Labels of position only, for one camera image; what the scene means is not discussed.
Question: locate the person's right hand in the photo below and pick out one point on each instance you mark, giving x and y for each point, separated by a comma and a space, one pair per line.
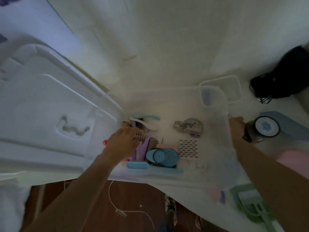
237, 129

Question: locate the person's left hand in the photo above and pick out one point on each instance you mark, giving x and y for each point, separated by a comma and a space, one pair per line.
120, 144

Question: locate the person's right fingers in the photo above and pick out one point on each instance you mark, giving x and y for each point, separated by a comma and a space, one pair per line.
236, 121

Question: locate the person's left fingers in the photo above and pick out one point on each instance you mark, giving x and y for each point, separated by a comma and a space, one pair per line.
135, 132

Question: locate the brown toothed comb tool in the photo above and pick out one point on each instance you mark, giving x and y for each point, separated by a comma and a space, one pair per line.
140, 136

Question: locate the large clear plastic storage bin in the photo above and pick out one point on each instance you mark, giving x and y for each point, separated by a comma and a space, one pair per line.
212, 152

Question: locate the person's left forearm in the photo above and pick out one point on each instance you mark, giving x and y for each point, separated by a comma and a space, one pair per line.
77, 193

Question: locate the person's right forearm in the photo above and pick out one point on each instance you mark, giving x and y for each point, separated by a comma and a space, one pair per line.
270, 181

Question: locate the white plastic spoon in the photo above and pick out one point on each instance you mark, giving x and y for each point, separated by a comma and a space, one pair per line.
147, 124

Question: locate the purple plastic tool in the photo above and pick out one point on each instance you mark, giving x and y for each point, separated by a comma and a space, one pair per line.
143, 146

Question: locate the small clear plastic container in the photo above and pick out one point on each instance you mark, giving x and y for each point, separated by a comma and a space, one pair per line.
229, 88

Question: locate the blue round slicer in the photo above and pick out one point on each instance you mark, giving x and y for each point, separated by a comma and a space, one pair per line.
161, 157

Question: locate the grey slicer blade insert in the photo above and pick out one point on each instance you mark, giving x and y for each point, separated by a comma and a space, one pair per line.
189, 125

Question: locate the blue plastic board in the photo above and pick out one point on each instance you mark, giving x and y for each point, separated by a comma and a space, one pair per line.
292, 125

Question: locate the black bag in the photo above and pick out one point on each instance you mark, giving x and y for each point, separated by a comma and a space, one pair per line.
287, 74

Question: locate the pink plastic item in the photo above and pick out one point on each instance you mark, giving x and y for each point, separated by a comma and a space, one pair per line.
295, 161

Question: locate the pink and purple small tool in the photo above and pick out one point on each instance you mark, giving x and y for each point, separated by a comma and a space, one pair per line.
217, 194

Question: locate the green plastic scoop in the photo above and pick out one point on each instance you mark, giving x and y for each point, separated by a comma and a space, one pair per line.
251, 202

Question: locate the person's left shoe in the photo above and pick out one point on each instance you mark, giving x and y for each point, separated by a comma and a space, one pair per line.
171, 210

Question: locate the person's shoe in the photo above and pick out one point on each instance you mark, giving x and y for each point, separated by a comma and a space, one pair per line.
171, 210
198, 222

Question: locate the clear plastic bin lid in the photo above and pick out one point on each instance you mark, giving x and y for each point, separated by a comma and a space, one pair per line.
43, 106

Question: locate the person's right shoe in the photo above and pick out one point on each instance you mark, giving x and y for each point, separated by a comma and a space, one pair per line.
198, 222

